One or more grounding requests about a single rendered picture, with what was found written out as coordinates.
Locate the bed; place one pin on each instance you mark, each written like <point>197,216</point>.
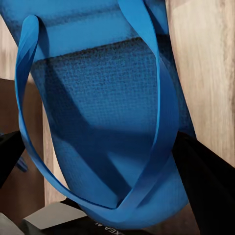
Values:
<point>22,193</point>

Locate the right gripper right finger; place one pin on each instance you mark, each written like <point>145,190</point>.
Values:
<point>209,182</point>

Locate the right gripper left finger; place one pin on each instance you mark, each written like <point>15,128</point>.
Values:
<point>11,149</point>

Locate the sandal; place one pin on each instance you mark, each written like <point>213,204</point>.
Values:
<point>21,163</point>
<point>106,73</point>

